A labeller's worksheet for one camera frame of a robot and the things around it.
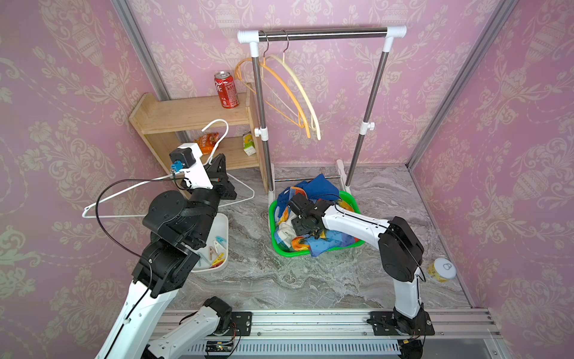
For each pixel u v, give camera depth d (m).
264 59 0.60
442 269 0.81
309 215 0.66
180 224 0.34
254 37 0.56
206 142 0.95
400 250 0.53
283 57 0.61
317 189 0.92
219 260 0.87
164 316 0.35
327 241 0.78
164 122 0.82
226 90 0.75
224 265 0.82
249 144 0.94
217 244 0.92
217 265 0.85
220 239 0.94
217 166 0.47
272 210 0.93
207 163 0.46
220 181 0.43
